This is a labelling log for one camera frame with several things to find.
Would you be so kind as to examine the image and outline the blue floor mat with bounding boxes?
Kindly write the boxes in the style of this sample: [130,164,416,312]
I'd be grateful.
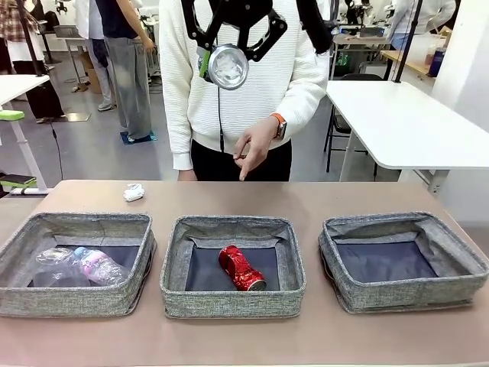
[120,129,158,145]

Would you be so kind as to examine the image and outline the bystander in light shirt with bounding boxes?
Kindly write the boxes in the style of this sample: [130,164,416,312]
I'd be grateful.
[389,0,458,50]

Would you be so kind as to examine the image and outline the green topped white stand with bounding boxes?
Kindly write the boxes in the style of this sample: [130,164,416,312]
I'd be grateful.
[0,109,49,196]

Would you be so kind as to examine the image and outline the dark blue bottle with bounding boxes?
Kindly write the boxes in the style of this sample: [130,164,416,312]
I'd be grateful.
[427,45,446,77]

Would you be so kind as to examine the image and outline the bystander in white coat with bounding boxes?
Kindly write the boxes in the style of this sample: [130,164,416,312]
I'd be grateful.
[74,0,115,112]

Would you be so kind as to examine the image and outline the bystander in grey trousers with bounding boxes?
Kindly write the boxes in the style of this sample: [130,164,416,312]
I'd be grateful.
[95,0,157,141]

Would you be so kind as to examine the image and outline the large white table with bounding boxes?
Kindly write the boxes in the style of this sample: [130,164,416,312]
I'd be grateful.
[325,79,489,171]

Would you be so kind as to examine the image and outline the black hanging cord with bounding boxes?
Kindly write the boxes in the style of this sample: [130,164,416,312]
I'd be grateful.
[216,86,226,154]

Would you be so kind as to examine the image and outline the crushed red can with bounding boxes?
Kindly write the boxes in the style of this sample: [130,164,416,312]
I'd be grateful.
[218,245,267,293]

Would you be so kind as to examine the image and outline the crumpled white tissue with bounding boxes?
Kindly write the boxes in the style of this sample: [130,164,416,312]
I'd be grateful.
[122,183,147,203]

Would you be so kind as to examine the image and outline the translucent plastic container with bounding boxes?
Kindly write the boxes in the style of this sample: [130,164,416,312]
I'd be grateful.
[407,34,448,66]

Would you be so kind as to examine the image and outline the black stand pole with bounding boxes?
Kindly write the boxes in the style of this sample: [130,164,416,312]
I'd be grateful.
[393,0,424,84]
[15,0,47,77]

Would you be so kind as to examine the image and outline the wooden top table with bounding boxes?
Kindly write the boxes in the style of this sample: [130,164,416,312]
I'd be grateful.
[381,49,439,80]

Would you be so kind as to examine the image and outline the clear plastic water bottle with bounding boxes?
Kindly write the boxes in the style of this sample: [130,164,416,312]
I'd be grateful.
[72,246,131,287]

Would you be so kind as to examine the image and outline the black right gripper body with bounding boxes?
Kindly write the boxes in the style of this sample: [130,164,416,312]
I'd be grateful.
[225,0,274,24]

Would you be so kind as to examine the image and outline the cardboard box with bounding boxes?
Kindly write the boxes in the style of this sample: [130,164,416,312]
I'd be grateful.
[84,53,103,95]

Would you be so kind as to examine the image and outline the person in white sweater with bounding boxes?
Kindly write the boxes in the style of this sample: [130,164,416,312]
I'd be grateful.
[158,0,330,183]

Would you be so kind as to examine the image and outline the black folding chair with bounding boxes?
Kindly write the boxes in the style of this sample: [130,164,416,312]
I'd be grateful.
[323,72,383,173]

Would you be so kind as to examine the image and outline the grey fabric basket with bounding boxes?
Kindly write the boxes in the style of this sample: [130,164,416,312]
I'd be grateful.
[0,212,157,318]
[317,210,489,315]
[159,214,308,320]

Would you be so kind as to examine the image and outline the small white table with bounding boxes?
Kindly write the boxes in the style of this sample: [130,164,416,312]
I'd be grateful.
[0,74,51,108]

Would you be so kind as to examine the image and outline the bystander in plaid shirt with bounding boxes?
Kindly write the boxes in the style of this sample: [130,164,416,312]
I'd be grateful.
[0,0,66,124]

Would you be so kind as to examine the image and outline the person's left hand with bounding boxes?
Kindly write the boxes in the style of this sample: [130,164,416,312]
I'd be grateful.
[232,116,280,182]

